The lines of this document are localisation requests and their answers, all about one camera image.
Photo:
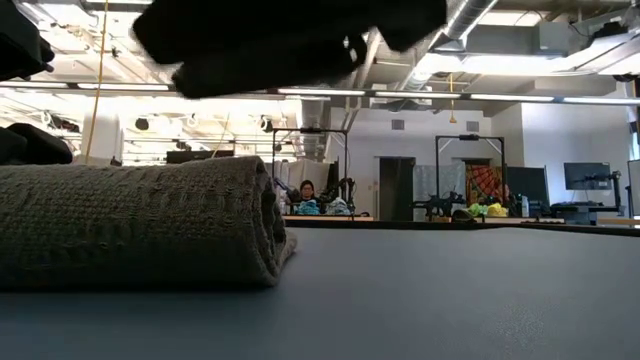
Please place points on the grey woven towel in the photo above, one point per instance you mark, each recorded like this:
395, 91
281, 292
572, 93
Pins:
125, 225

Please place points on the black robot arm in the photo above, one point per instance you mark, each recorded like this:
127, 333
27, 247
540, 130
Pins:
440, 204

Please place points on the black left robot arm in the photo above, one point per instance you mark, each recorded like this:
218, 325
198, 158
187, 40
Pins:
20, 40

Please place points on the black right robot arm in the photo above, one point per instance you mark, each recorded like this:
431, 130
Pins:
250, 25

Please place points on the black flat screen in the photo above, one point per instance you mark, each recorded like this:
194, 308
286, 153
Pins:
200, 156

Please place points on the person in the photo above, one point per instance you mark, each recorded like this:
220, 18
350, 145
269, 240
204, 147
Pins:
307, 192

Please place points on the pale blue cloth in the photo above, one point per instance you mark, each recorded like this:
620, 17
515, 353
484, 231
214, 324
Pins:
339, 206

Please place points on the black door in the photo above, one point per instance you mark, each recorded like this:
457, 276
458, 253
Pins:
396, 190

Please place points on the orange patterned hanging cloth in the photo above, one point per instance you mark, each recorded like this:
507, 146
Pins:
482, 182

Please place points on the long linear ceiling light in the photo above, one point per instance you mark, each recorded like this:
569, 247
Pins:
510, 97

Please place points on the yellow green cloth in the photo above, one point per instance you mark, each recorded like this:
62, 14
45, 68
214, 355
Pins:
495, 210

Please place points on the large black screen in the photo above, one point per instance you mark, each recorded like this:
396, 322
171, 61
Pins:
527, 185

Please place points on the blue grey table mat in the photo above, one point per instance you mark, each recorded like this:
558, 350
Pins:
450, 300

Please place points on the black computer monitor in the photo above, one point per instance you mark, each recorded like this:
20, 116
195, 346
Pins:
587, 176

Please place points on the grey computer monitor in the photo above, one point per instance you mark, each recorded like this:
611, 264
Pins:
635, 187

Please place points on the black robot station frame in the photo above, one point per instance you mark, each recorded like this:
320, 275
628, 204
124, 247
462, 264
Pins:
310, 130
469, 137

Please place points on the silver air duct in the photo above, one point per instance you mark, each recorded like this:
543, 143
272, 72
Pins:
465, 20

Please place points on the black aluminium table frame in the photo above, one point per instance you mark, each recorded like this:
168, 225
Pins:
400, 225

